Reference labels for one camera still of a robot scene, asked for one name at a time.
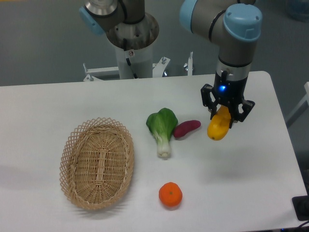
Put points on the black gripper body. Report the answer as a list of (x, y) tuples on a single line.
[(226, 91)]

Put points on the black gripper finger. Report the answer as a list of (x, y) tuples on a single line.
[(207, 101), (239, 112)]

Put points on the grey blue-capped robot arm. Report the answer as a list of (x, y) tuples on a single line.
[(233, 25)]

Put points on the purple sweet potato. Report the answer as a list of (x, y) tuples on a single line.
[(188, 126)]

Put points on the green bok choy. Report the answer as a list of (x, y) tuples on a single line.
[(161, 125)]

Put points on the orange tangerine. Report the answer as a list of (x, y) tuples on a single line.
[(170, 194)]

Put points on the black device at table edge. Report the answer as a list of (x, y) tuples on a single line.
[(301, 207)]

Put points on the woven wicker basket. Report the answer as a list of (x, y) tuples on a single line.
[(97, 164)]

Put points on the white frame at right edge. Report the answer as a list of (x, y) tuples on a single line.
[(299, 109)]

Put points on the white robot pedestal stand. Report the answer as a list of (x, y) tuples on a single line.
[(131, 64)]

